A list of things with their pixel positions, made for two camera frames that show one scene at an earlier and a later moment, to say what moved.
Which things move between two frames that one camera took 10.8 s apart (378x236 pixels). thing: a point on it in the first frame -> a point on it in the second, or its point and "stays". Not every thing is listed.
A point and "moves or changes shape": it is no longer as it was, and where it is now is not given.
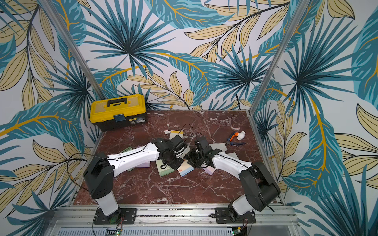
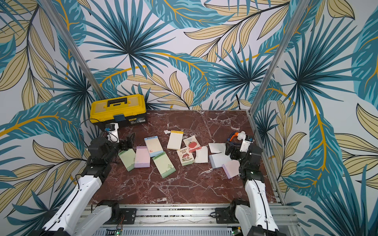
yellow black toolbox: x=115 y=112 stays
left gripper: x=176 y=165 -> x=129 y=141
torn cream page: x=221 y=146 moves or changes shape
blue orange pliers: x=233 y=135 stays
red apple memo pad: x=185 y=168 moves or changes shape
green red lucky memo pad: x=163 y=168 stays
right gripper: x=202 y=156 -> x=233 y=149
